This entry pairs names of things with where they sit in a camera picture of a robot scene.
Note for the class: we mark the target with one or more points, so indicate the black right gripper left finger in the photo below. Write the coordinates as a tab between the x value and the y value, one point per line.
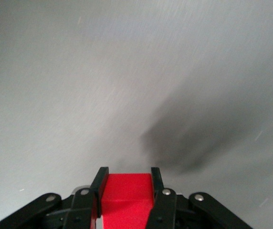
81	207

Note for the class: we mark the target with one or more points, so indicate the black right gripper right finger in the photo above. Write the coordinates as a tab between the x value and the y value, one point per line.
167	210

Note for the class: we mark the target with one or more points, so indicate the small red cube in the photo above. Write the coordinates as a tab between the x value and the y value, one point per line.
127	190

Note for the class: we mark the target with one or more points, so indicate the grey table mat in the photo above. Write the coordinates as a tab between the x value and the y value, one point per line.
79	71

